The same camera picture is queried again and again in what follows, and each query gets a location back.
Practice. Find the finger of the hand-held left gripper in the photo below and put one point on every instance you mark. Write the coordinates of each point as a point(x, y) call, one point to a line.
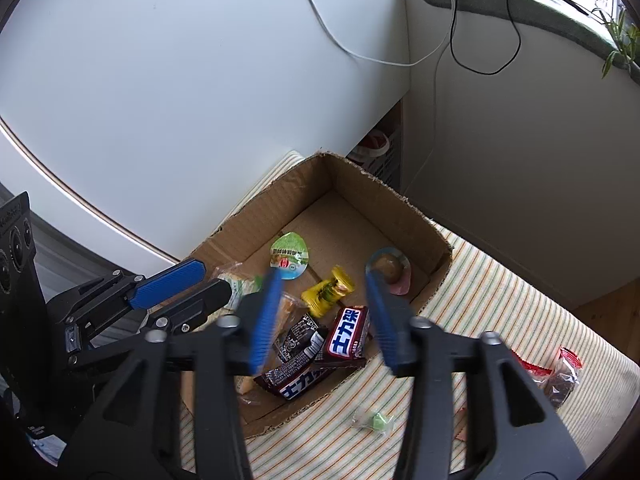
point(170, 280)
point(200, 305)

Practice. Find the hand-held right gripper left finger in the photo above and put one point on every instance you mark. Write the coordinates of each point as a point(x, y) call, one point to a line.
point(265, 315)

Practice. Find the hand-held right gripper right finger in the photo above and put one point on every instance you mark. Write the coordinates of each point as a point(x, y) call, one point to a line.
point(382, 315)

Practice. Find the dark chocolate bar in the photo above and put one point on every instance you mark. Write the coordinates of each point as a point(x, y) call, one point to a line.
point(295, 365)
point(347, 335)

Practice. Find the brown pudding cup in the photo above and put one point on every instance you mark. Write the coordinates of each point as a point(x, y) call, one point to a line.
point(394, 269)

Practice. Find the yellow candy packet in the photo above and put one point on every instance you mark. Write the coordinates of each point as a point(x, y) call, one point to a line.
point(327, 292)

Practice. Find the green jelly cup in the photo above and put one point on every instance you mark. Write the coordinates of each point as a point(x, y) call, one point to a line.
point(290, 256)

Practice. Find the brown cardboard box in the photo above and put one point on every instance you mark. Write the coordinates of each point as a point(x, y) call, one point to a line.
point(350, 230)

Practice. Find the sandwich cracker packet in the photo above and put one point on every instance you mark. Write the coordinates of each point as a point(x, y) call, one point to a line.
point(237, 282)

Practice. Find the small clear-wrapped candy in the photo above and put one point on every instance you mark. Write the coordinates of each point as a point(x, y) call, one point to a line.
point(375, 420)

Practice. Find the brown cake packet red ends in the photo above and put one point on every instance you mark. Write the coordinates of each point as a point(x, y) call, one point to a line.
point(532, 369)
point(562, 380)

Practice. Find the red white shoe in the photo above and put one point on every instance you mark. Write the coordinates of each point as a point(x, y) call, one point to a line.
point(374, 142)

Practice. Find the white wardrobe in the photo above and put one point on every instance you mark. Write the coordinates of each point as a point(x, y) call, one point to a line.
point(175, 85)

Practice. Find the green window sill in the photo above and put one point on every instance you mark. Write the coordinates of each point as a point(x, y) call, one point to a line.
point(525, 5)

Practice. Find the potted green plant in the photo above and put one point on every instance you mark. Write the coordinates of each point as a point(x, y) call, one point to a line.
point(620, 35)

